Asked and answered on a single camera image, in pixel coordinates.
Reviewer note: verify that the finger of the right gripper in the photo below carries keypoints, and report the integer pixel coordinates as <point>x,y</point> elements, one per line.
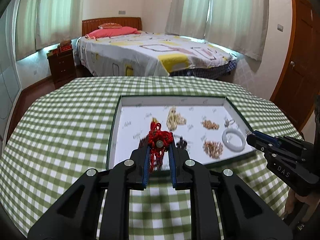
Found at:
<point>266,138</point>
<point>268,149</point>

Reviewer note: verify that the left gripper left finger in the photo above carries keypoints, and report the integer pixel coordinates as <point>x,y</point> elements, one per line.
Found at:
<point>96,206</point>

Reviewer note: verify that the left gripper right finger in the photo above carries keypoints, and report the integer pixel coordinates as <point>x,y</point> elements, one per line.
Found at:
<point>223,206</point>

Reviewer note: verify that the white jade bangle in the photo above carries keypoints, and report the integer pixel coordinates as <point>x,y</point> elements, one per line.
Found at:
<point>234,140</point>

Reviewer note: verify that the black gourd pendant with cord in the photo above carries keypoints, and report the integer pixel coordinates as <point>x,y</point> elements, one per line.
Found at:
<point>182,143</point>

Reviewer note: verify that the red tassel knot charm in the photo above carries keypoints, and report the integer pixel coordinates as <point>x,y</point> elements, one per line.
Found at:
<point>159,142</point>

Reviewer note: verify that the brown wooden door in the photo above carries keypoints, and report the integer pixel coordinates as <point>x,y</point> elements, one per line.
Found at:
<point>298,84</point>

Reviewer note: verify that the dark green tray box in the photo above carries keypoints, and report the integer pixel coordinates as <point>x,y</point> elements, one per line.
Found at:
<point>195,118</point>

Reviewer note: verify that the right window curtain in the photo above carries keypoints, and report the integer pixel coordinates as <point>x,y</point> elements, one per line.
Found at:
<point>239,25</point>

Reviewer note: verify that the window curtain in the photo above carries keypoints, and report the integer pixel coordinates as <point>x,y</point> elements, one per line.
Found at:
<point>42,23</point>
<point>239,25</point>

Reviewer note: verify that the dark wooden nightstand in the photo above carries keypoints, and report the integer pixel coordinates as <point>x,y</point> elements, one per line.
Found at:
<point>62,66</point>

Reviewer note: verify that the bed with patterned sheet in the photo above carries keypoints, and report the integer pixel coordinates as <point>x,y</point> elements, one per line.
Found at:
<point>151,54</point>

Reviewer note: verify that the red items on nightstand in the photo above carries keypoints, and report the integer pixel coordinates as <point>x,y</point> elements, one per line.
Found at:
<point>61,48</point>

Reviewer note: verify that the pink pillow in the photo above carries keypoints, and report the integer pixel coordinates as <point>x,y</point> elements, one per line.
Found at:
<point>102,33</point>

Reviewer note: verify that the wooden headboard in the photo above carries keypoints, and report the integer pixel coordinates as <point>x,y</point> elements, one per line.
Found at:
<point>91,25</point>

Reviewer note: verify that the orange patterned pillow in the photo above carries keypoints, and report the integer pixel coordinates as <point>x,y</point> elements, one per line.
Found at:
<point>110,26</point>

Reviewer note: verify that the left window curtain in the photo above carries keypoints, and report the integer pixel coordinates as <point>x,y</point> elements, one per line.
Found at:
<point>42,23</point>

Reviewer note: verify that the wall light switch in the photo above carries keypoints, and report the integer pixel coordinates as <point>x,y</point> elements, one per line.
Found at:
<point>280,28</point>

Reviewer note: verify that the wall socket above headboard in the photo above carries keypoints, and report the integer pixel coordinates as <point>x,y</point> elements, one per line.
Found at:
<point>121,12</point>

